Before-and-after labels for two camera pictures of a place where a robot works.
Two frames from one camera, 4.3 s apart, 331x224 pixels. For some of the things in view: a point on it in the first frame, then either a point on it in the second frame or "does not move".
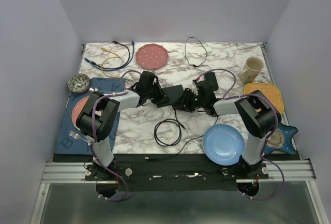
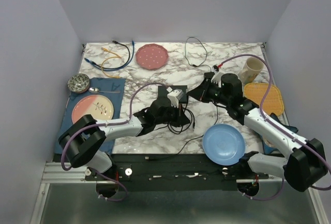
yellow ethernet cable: [117, 56] does not move
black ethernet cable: [116, 42] does not move
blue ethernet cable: [106, 69] does not move
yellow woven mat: [270, 91] does not move
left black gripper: [161, 97] to [181, 119]
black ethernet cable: [179, 125] to [192, 115]
